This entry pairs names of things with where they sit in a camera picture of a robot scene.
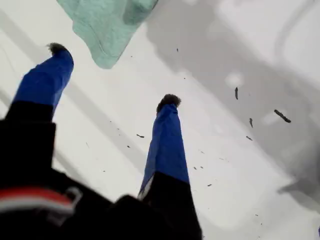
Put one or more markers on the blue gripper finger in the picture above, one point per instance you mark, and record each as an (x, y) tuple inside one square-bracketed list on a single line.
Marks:
[(167, 155), (45, 82)]

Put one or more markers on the pale green T-shirt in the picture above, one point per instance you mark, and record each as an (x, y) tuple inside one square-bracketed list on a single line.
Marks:
[(105, 32)]

